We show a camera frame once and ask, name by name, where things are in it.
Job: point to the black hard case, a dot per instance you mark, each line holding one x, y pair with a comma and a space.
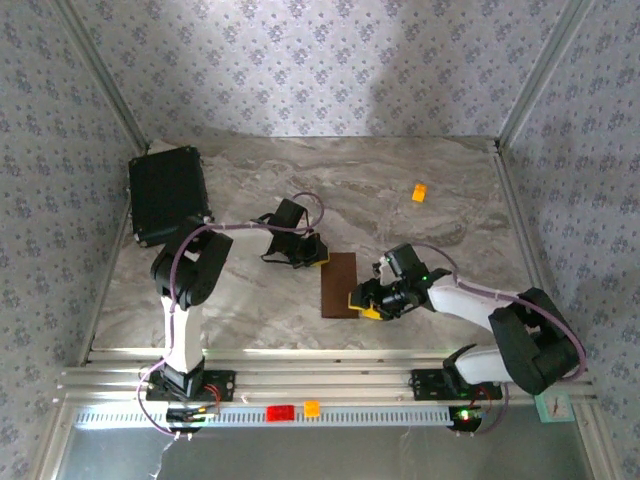
167, 195

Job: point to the black controller board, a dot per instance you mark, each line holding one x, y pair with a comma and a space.
465, 416
190, 414

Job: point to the aluminium rail frame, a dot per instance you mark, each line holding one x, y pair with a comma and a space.
325, 380

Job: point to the brown square paper sheet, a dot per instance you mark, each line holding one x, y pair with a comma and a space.
337, 285

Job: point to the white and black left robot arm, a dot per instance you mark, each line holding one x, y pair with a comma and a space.
182, 335

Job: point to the black right controller board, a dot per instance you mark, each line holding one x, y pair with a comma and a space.
465, 416

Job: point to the orange square tag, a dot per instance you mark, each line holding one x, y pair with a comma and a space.
312, 409

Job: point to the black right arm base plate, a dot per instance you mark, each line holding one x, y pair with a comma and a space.
425, 382

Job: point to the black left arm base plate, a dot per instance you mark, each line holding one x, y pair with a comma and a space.
225, 385

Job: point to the small teal clock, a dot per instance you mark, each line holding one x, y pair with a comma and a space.
552, 407

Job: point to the black left controller board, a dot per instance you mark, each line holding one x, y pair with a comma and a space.
190, 414

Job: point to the small yellow cube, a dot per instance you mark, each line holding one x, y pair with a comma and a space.
419, 193

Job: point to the aluminium side rail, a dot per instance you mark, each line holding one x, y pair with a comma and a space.
107, 280
530, 250

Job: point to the red rectangular tag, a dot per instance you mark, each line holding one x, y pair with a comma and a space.
280, 413

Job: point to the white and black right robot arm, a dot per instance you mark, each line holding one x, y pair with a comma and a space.
480, 310

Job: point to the aluminium corner post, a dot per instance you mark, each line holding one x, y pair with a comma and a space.
545, 75
100, 75

